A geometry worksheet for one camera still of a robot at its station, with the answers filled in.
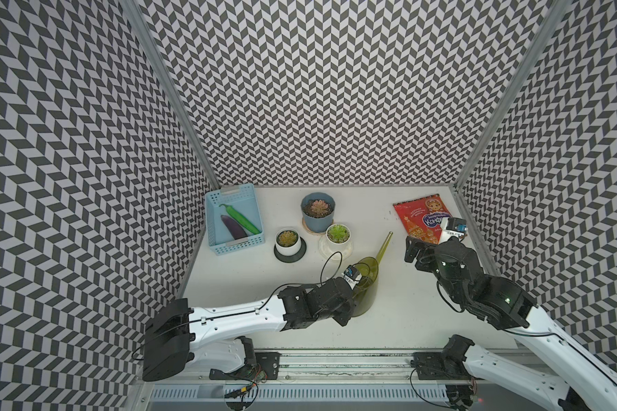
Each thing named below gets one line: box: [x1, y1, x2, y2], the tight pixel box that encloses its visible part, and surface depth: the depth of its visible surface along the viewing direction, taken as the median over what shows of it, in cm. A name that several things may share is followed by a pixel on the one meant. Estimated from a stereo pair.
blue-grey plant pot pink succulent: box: [300, 191, 336, 233], surface depth 101 cm
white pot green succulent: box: [325, 222, 352, 252], surface depth 93 cm
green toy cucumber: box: [218, 203, 262, 235], surface depth 110 cm
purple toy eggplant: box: [220, 214, 248, 240], surface depth 107 cm
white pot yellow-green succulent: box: [275, 227, 302, 257], surface depth 95 cm
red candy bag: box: [392, 193, 453, 245], surface depth 107 cm
